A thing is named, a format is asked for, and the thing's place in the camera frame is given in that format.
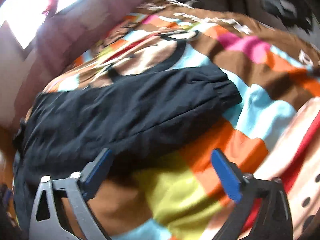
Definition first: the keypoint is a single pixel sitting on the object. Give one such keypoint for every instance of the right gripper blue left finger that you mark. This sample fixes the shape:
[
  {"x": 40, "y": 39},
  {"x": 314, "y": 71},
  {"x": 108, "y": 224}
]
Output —
[{"x": 48, "y": 219}]

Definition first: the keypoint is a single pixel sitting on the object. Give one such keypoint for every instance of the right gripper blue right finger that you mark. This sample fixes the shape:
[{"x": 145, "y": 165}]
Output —
[{"x": 273, "y": 220}]

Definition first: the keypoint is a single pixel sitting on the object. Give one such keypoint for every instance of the dark navy padded jacket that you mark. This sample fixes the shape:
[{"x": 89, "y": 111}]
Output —
[{"x": 138, "y": 117}]

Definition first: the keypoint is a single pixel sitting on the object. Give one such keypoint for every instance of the colourful cartoon bed cover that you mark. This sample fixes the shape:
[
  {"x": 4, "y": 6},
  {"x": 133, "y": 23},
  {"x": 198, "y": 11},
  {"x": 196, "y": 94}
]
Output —
[{"x": 272, "y": 132}]

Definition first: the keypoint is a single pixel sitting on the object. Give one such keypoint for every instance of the window with brown frame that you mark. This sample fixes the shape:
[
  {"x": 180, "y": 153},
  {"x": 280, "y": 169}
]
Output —
[{"x": 24, "y": 17}]

